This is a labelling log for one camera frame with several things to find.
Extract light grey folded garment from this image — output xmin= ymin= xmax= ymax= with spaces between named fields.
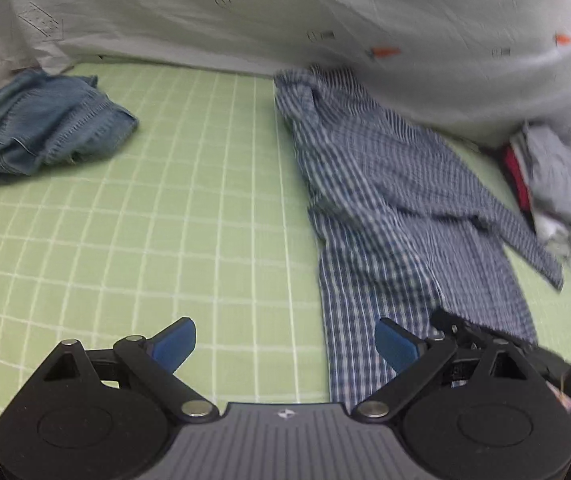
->
xmin=522 ymin=124 xmax=571 ymax=235

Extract white folded garment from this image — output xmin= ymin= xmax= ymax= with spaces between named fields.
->
xmin=532 ymin=209 xmax=571 ymax=260

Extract blue denim jeans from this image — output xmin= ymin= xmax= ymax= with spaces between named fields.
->
xmin=0 ymin=70 xmax=139 ymax=180

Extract blue white checked shirt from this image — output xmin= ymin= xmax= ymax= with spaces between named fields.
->
xmin=275 ymin=67 xmax=563 ymax=408

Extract red folded garment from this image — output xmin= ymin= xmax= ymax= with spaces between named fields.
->
xmin=500 ymin=145 xmax=532 ymax=214

